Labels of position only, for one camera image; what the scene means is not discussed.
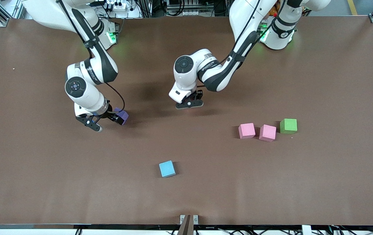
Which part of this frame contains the purple foam block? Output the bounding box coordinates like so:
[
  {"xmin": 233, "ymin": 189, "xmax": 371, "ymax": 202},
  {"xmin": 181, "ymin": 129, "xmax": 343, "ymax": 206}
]
[{"xmin": 115, "ymin": 108, "xmax": 129, "ymax": 125}]

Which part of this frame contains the pink foam block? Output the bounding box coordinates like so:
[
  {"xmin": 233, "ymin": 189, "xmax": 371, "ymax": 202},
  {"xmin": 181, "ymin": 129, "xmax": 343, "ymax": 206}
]
[
  {"xmin": 259, "ymin": 124, "xmax": 277, "ymax": 142},
  {"xmin": 238, "ymin": 123, "xmax": 256, "ymax": 139}
]

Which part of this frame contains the blue foam block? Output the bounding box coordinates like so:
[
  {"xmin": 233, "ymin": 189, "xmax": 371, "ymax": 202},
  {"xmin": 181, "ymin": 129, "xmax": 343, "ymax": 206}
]
[{"xmin": 159, "ymin": 160, "xmax": 176, "ymax": 178}]

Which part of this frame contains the dark equipment rack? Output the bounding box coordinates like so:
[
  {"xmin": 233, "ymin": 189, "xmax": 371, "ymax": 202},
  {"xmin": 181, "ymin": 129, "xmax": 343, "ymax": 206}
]
[{"xmin": 134, "ymin": 0, "xmax": 231, "ymax": 17}]

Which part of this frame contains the white power strip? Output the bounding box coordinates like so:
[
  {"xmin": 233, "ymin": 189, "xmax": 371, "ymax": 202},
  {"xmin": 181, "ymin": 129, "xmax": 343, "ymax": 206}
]
[{"xmin": 105, "ymin": 0, "xmax": 128, "ymax": 11}]

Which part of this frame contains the green foam block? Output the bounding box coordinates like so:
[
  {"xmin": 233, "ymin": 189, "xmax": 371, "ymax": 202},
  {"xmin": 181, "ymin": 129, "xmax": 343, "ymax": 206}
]
[{"xmin": 280, "ymin": 118, "xmax": 298, "ymax": 134}]

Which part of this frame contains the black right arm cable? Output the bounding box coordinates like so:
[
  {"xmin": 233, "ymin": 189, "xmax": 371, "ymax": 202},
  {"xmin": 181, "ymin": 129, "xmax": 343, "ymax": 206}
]
[{"xmin": 57, "ymin": 0, "xmax": 125, "ymax": 114}]

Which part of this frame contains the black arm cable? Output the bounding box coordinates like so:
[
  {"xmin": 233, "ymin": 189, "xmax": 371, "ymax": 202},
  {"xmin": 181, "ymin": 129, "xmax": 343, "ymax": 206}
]
[
  {"xmin": 221, "ymin": 0, "xmax": 260, "ymax": 64},
  {"xmin": 57, "ymin": 0, "xmax": 125, "ymax": 114}
]

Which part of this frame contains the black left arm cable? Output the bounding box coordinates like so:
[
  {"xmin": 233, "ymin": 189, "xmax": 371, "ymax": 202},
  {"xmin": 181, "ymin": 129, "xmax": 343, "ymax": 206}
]
[{"xmin": 221, "ymin": 0, "xmax": 260, "ymax": 64}]

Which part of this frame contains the metal table bracket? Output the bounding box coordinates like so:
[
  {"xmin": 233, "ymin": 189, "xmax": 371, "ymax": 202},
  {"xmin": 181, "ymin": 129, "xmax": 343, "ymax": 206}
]
[{"xmin": 180, "ymin": 214, "xmax": 199, "ymax": 235}]

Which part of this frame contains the black cable bundle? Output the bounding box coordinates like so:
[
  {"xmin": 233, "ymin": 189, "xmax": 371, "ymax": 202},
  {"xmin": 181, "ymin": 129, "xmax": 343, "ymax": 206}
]
[{"xmin": 329, "ymin": 219, "xmax": 373, "ymax": 235}]

